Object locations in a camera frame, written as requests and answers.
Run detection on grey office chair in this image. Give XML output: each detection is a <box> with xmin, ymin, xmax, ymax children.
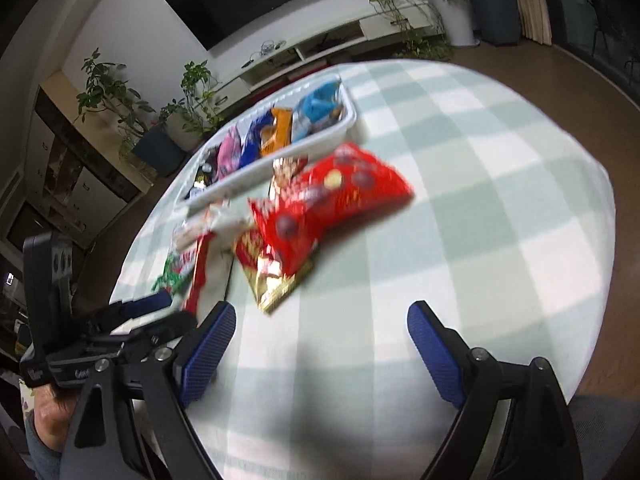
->
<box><xmin>567</xmin><ymin>394</ymin><xmax>640</xmax><ymax>480</ymax></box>

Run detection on white plastic tray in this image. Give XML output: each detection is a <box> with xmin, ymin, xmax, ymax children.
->
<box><xmin>175</xmin><ymin>74</ymin><xmax>358</xmax><ymax>213</ymax></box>

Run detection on trailing pothos plant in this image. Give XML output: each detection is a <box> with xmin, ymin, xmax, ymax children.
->
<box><xmin>180</xmin><ymin>60</ymin><xmax>227</xmax><ymax>133</ymax></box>

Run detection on large-leaf plant in dark pot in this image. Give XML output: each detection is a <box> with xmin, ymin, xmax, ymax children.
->
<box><xmin>460</xmin><ymin>0</ymin><xmax>521</xmax><ymax>46</ymax></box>

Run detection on large red snack bag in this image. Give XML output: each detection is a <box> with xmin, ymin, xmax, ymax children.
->
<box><xmin>248</xmin><ymin>142</ymin><xmax>415</xmax><ymax>277</ymax></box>

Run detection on small red patterned snack packet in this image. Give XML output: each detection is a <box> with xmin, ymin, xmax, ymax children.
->
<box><xmin>270</xmin><ymin>156</ymin><xmax>308</xmax><ymax>196</ymax></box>

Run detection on person's left hand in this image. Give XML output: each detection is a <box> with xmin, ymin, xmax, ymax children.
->
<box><xmin>25</xmin><ymin>387</ymin><xmax>83</xmax><ymax>455</ymax></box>

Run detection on pink snack packet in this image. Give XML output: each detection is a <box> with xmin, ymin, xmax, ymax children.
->
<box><xmin>216</xmin><ymin>127</ymin><xmax>242</xmax><ymax>181</ymax></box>

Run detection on light blue snack packet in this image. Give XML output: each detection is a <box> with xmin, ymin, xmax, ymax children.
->
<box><xmin>291</xmin><ymin>80</ymin><xmax>346</xmax><ymax>143</ymax></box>

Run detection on orange snack packet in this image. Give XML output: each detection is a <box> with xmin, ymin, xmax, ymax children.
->
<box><xmin>260</xmin><ymin>107</ymin><xmax>295</xmax><ymax>157</ymax></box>

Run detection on black snack packet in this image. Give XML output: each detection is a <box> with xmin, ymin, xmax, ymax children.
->
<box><xmin>191</xmin><ymin>147</ymin><xmax>221</xmax><ymax>196</ymax></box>

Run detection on person's left forearm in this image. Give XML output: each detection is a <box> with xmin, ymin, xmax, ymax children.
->
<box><xmin>25</xmin><ymin>427</ymin><xmax>66</xmax><ymax>480</ymax></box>

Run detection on plant in white ribbed pot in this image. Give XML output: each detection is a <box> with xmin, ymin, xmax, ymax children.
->
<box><xmin>160</xmin><ymin>102</ymin><xmax>202</xmax><ymax>153</ymax></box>

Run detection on cables on television cabinet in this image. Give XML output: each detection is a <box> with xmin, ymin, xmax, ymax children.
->
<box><xmin>242</xmin><ymin>39</ymin><xmax>288</xmax><ymax>68</ymax></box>

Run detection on dark blue snack packet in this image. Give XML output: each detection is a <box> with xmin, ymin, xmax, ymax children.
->
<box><xmin>239</xmin><ymin>115</ymin><xmax>275</xmax><ymax>170</ymax></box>

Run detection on tall plant in dark pot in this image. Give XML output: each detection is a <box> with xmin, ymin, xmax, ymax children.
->
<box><xmin>75</xmin><ymin>49</ymin><xmax>188</xmax><ymax>177</ymax></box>

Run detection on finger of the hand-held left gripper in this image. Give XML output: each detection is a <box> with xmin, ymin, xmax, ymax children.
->
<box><xmin>125</xmin><ymin>311</ymin><xmax>198</xmax><ymax>356</ymax></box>
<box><xmin>107</xmin><ymin>290</ymin><xmax>173</xmax><ymax>321</ymax></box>

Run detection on beige curtain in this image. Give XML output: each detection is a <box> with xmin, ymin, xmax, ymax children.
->
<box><xmin>495</xmin><ymin>0</ymin><xmax>553</xmax><ymax>47</ymax></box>

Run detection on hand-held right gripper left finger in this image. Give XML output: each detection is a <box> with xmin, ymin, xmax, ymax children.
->
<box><xmin>60</xmin><ymin>301</ymin><xmax>237</xmax><ymax>480</ymax></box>

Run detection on bushy plant in white pot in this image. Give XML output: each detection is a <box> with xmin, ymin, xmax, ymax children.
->
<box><xmin>405</xmin><ymin>0</ymin><xmax>476</xmax><ymax>47</ymax></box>

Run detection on glass sliding door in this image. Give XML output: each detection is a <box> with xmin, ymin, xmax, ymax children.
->
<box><xmin>537</xmin><ymin>0</ymin><xmax>640</xmax><ymax>106</ymax></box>

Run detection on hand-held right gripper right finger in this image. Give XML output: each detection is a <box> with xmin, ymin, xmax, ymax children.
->
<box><xmin>406</xmin><ymin>301</ymin><xmax>583</xmax><ymax>480</ymax></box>

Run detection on beige red-striped snack packet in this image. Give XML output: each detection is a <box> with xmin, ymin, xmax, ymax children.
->
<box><xmin>182</xmin><ymin>200</ymin><xmax>256</xmax><ymax>321</ymax></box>

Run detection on gold and red snack packet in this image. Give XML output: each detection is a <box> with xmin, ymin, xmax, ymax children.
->
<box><xmin>235</xmin><ymin>227</ymin><xmax>315</xmax><ymax>315</ymax></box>

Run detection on wooden display cabinet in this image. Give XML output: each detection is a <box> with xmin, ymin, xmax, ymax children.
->
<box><xmin>0</xmin><ymin>72</ymin><xmax>151</xmax><ymax>261</ymax></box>

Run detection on green checked tablecloth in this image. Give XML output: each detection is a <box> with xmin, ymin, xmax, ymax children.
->
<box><xmin>109</xmin><ymin>59</ymin><xmax>617</xmax><ymax>480</ymax></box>

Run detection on green snack packet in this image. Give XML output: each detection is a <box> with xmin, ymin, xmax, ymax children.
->
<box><xmin>152</xmin><ymin>252</ymin><xmax>196</xmax><ymax>293</ymax></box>

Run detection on white television cabinet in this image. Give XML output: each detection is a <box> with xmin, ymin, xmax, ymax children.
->
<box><xmin>210</xmin><ymin>0</ymin><xmax>446</xmax><ymax>106</ymax></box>

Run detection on clear white snack packet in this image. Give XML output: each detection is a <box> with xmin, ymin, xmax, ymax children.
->
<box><xmin>172</xmin><ymin>210</ymin><xmax>216</xmax><ymax>251</ymax></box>

